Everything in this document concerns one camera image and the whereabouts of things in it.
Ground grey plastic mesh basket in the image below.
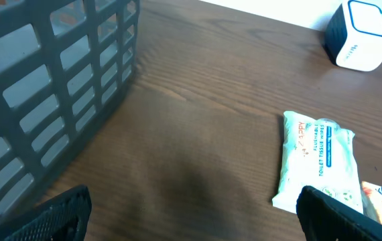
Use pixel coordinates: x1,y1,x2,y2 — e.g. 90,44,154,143
0,0,140,224

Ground white barcode scanner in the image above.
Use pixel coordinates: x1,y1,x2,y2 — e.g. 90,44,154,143
324,0,382,72

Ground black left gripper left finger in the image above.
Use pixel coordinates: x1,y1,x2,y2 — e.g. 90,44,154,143
0,185,92,241

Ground light teal wipes pack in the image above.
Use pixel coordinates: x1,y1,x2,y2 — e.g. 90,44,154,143
272,111,363,213

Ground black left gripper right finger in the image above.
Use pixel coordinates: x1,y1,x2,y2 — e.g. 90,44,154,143
296,185,382,241

